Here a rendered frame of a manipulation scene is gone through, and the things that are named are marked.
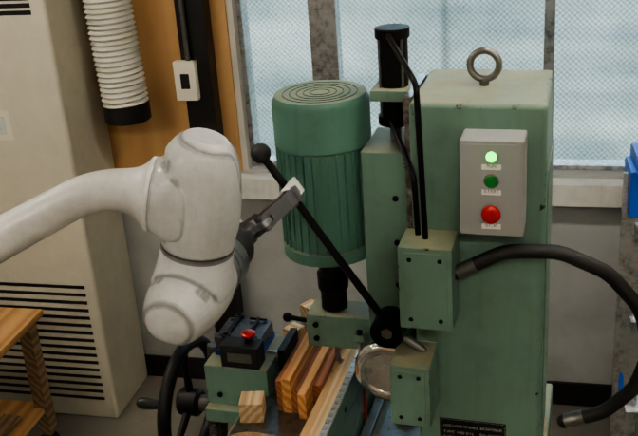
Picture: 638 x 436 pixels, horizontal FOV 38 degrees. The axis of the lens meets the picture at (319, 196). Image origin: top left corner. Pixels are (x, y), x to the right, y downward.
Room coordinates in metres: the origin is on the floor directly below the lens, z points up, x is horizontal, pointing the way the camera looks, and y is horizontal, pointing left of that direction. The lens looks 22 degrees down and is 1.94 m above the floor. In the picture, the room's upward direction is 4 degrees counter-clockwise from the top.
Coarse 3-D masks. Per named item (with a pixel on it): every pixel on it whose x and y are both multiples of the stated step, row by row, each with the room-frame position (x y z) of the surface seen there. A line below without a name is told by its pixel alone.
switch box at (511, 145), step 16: (464, 144) 1.34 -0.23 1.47; (480, 144) 1.33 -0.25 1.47; (496, 144) 1.33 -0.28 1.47; (512, 144) 1.32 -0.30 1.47; (464, 160) 1.34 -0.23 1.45; (480, 160) 1.33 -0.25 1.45; (512, 160) 1.32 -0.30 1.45; (464, 176) 1.34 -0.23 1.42; (480, 176) 1.33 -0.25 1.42; (512, 176) 1.32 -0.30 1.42; (464, 192) 1.34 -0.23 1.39; (480, 192) 1.33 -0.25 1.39; (512, 192) 1.32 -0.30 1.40; (464, 208) 1.34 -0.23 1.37; (480, 208) 1.33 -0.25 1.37; (512, 208) 1.32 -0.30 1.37; (464, 224) 1.34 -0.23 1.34; (480, 224) 1.33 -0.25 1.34; (512, 224) 1.32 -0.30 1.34
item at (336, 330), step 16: (320, 304) 1.61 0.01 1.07; (352, 304) 1.60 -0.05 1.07; (320, 320) 1.56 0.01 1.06; (336, 320) 1.55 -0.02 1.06; (352, 320) 1.54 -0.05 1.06; (368, 320) 1.53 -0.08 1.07; (320, 336) 1.56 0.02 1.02; (336, 336) 1.55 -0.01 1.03; (352, 336) 1.54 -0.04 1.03; (368, 336) 1.53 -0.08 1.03
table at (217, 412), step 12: (276, 396) 1.55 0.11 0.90; (360, 396) 1.56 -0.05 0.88; (216, 408) 1.57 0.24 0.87; (228, 408) 1.57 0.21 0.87; (276, 408) 1.51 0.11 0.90; (360, 408) 1.55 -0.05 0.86; (216, 420) 1.57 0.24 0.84; (228, 420) 1.56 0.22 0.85; (264, 420) 1.48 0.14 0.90; (276, 420) 1.47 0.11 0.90; (288, 420) 1.47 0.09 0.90; (300, 420) 1.47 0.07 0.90; (348, 420) 1.47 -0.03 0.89; (264, 432) 1.44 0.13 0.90; (276, 432) 1.43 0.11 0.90; (288, 432) 1.43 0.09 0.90; (300, 432) 1.43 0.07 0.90; (348, 432) 1.47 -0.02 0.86
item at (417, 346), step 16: (256, 144) 1.47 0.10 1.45; (256, 160) 1.46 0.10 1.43; (272, 176) 1.47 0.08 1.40; (304, 208) 1.45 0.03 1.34; (336, 256) 1.43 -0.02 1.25; (352, 272) 1.43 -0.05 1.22; (368, 304) 1.42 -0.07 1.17; (384, 320) 1.39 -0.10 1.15; (384, 336) 1.39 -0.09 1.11; (400, 336) 1.38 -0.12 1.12
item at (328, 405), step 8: (352, 352) 1.61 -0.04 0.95; (344, 360) 1.59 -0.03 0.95; (352, 360) 1.58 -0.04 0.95; (344, 368) 1.56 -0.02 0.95; (336, 376) 1.53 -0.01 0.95; (344, 376) 1.53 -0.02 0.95; (336, 384) 1.50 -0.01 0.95; (328, 392) 1.48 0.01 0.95; (336, 392) 1.48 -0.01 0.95; (328, 400) 1.45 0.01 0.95; (328, 408) 1.43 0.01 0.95; (320, 416) 1.40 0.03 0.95; (320, 424) 1.38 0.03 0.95; (312, 432) 1.36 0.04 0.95
